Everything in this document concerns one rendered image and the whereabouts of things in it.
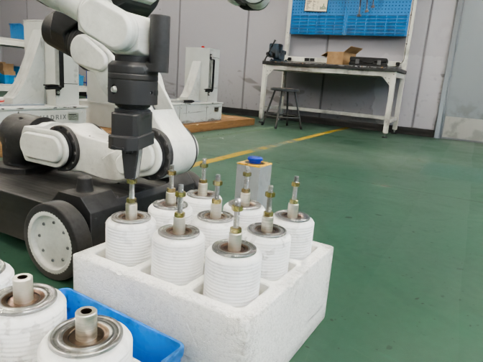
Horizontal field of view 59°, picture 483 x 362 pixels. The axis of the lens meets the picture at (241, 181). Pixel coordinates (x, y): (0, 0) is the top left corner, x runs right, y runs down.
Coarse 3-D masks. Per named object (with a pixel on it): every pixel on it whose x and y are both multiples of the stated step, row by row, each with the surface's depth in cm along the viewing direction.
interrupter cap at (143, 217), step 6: (138, 210) 87; (114, 216) 83; (120, 216) 83; (138, 216) 85; (144, 216) 84; (150, 216) 84; (120, 222) 80; (126, 222) 80; (132, 222) 80; (138, 222) 81; (144, 222) 82
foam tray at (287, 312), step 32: (96, 256) 82; (320, 256) 90; (96, 288) 80; (128, 288) 76; (160, 288) 72; (192, 288) 73; (288, 288) 76; (320, 288) 93; (160, 320) 73; (192, 320) 69; (224, 320) 66; (256, 320) 66; (288, 320) 79; (320, 320) 98; (192, 352) 71; (224, 352) 67; (256, 352) 69; (288, 352) 82
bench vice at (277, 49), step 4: (272, 44) 501; (276, 44) 512; (280, 44) 519; (272, 48) 515; (276, 48) 513; (280, 48) 521; (268, 52) 505; (272, 52) 510; (276, 52) 514; (280, 52) 523; (284, 52) 532; (268, 56) 511; (272, 56) 512; (276, 56) 515; (280, 56) 524; (284, 56) 532; (264, 60) 510; (272, 60) 527; (276, 60) 524; (280, 60) 521; (284, 60) 528
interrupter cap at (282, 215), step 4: (276, 212) 93; (280, 212) 94; (284, 212) 94; (300, 212) 95; (276, 216) 91; (280, 216) 91; (284, 216) 91; (300, 216) 92; (304, 216) 92; (308, 216) 92; (284, 220) 89; (288, 220) 88; (292, 220) 88; (296, 220) 89; (300, 220) 89; (304, 220) 89; (308, 220) 90
